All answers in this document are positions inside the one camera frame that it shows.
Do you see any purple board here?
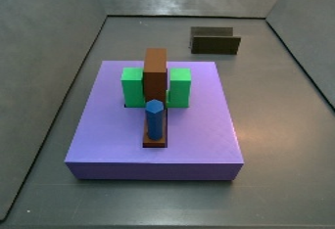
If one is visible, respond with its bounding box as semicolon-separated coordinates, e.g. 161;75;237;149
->
64;61;242;181

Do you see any blue hexagonal peg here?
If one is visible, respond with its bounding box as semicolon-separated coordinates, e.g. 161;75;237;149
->
145;99;164;140

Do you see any green right block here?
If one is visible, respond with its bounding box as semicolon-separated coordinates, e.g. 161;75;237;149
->
166;69;190;108

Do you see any green block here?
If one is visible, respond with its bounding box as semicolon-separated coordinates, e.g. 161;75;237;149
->
166;69;190;108
120;68;145;108

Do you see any green left block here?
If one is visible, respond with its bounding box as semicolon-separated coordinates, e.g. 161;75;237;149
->
120;68;145;108

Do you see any brown tall block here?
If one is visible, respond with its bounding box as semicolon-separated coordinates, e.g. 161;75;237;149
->
142;48;168;148

